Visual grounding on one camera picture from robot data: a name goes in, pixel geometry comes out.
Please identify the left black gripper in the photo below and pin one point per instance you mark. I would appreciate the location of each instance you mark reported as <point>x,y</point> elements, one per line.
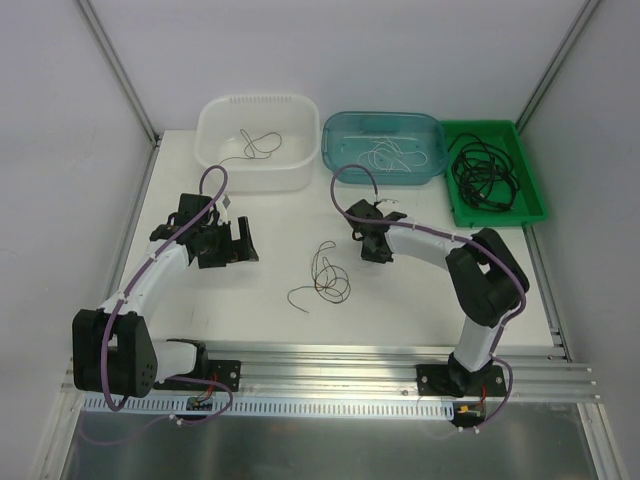
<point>232,242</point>

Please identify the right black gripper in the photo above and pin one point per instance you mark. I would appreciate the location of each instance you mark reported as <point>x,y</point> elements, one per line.
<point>370,247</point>

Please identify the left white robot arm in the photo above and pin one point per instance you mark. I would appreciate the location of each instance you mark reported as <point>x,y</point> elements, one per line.
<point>112,349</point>

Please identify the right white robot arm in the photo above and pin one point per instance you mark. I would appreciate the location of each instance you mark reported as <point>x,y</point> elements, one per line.
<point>489,284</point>

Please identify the teal transparent plastic container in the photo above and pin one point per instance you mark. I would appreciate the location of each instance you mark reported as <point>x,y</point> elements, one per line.
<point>394,148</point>

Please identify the white plastic tub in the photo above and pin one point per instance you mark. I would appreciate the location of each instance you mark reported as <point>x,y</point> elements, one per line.
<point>266,143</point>

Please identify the green plastic tray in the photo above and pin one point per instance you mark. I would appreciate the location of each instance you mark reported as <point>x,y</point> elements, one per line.
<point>489,178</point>

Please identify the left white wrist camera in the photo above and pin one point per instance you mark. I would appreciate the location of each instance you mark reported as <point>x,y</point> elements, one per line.
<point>222,206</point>

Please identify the aluminium mounting rail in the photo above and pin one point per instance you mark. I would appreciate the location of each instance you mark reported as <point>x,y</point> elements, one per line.
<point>541,374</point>

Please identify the white slotted cable duct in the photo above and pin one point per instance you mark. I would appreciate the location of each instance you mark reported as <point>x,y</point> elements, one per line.
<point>296,407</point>

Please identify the left aluminium frame post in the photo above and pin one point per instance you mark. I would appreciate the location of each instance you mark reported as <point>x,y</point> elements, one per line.
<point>101,37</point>

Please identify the aluminium frame post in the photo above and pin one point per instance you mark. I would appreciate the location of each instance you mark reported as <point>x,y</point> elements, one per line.
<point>575,31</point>
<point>101,37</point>

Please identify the right aluminium frame post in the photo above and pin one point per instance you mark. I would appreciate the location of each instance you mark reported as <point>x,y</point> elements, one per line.
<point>575,31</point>

